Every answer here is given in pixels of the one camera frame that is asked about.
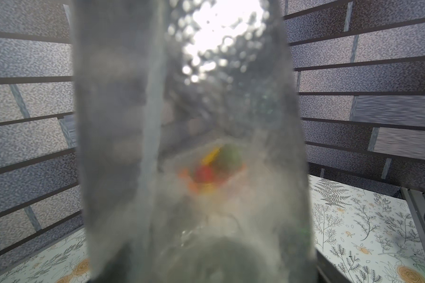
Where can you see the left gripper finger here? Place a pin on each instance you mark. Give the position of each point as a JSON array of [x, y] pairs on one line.
[[327, 273]]

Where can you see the grey spray bottle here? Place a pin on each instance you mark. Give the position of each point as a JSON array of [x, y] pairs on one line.
[[191, 156]]

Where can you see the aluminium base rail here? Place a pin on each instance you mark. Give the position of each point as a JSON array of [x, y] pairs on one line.
[[423, 219]]

